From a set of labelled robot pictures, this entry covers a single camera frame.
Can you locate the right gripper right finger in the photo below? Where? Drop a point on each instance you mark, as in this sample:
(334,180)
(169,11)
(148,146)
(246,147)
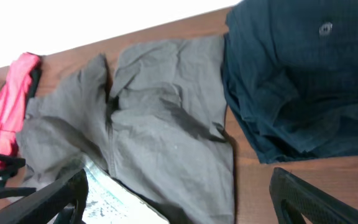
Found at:
(296,201)

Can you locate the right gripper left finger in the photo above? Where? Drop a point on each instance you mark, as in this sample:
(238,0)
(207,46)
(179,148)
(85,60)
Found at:
(64,199)

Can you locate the grey shorts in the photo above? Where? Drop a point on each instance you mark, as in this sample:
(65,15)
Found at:
(154,123)

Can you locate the red printed t-shirt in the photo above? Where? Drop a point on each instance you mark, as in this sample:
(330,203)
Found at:
(12,101)

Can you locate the folded navy blue garment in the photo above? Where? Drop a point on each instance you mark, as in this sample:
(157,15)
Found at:
(290,77)

